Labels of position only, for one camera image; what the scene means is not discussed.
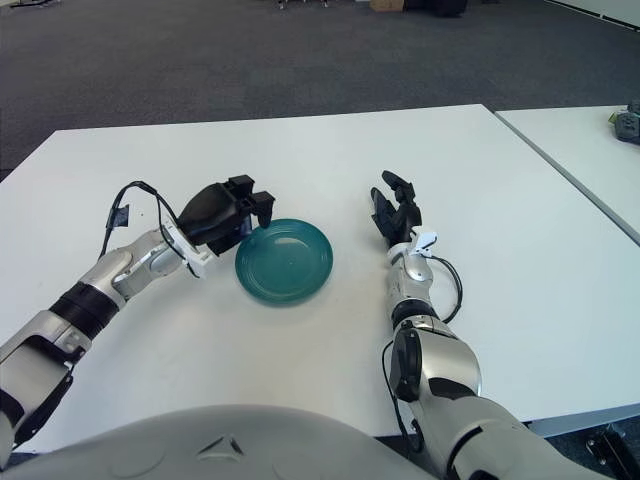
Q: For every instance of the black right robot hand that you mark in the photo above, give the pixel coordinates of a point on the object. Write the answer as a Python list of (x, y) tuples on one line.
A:
[(402, 220)]

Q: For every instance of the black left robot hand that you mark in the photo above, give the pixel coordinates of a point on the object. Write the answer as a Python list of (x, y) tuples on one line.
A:
[(212, 212)]

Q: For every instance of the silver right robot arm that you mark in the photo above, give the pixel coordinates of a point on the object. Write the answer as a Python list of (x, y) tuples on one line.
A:
[(450, 370)]

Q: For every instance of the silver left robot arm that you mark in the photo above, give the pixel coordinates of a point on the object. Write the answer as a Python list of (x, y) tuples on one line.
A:
[(100, 280)]

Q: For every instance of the green round plate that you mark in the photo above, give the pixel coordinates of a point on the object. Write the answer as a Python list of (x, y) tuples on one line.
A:
[(290, 265)]

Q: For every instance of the white office table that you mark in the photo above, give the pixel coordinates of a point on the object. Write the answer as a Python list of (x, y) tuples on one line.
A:
[(565, 140)]

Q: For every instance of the black equipment case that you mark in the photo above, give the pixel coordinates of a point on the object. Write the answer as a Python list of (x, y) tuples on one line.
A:
[(435, 7)]

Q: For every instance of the brown cardboard box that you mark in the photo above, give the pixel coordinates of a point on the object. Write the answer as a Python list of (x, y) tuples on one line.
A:
[(386, 5)]

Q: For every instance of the grey robot torso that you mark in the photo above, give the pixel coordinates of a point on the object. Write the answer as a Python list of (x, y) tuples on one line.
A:
[(225, 445)]

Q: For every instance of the grey handheld device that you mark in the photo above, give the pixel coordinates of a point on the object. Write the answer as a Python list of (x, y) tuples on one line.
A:
[(627, 125)]

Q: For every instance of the black floor stand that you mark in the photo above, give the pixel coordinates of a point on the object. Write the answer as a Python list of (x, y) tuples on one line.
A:
[(32, 3)]

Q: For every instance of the black table foot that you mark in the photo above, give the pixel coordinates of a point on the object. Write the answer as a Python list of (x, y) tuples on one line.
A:
[(615, 450)]

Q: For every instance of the grey table leg frame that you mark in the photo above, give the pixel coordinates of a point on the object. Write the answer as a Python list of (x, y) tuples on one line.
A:
[(565, 427)]

